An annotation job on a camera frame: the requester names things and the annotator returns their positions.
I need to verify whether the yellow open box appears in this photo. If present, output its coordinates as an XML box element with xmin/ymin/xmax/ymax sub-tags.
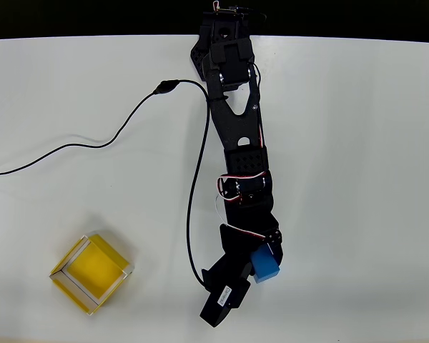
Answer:
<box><xmin>49</xmin><ymin>231</ymin><xmax>136</xmax><ymax>317</ymax></box>

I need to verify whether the black webcam with white label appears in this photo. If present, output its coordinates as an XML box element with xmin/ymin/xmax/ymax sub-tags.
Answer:
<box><xmin>199</xmin><ymin>255</ymin><xmax>253</xmax><ymax>329</ymax></box>

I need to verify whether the black camera cable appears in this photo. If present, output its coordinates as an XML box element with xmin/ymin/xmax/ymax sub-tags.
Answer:
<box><xmin>0</xmin><ymin>79</ymin><xmax>212</xmax><ymax>287</ymax></box>

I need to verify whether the blue block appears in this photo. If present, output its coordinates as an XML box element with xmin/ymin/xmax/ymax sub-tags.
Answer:
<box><xmin>250</xmin><ymin>245</ymin><xmax>282</xmax><ymax>285</ymax></box>

